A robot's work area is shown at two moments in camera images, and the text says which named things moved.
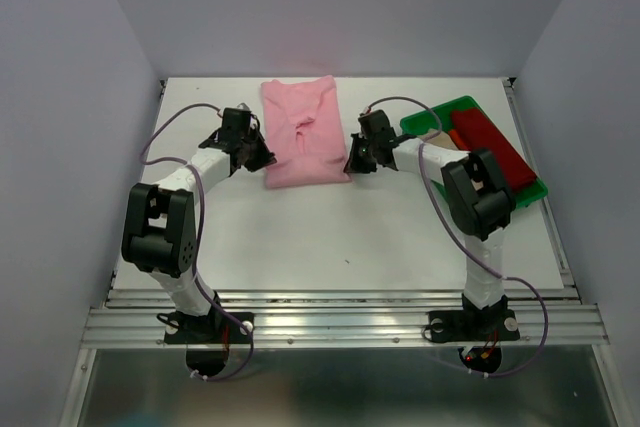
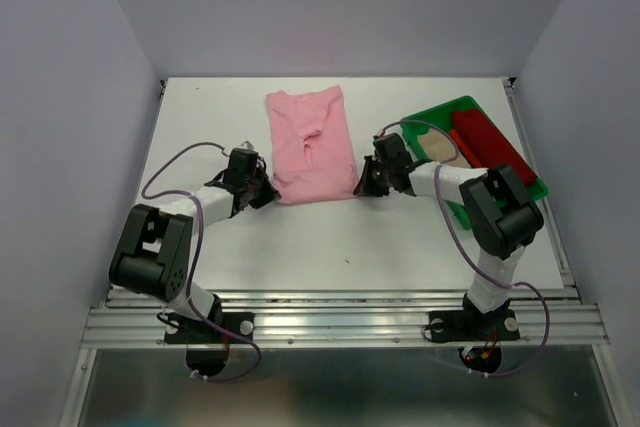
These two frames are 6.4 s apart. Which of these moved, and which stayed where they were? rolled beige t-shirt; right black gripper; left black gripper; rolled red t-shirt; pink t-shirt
Moved: right black gripper; left black gripper; pink t-shirt
Stayed: rolled red t-shirt; rolled beige t-shirt
